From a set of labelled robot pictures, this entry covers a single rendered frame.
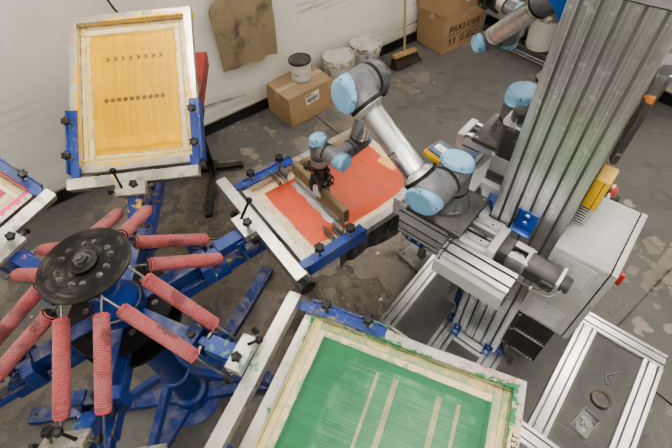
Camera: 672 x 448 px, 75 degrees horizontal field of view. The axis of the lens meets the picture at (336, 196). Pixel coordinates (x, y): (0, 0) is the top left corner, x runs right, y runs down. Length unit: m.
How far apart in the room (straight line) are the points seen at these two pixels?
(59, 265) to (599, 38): 1.71
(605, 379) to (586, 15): 1.90
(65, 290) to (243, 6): 2.65
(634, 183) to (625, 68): 2.76
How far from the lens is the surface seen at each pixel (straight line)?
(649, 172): 4.19
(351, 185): 2.11
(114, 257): 1.63
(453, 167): 1.46
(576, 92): 1.39
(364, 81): 1.41
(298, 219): 1.99
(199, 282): 1.94
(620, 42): 1.30
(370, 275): 2.93
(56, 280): 1.66
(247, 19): 3.76
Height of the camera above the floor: 2.49
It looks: 48 degrees down
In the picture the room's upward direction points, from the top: 3 degrees counter-clockwise
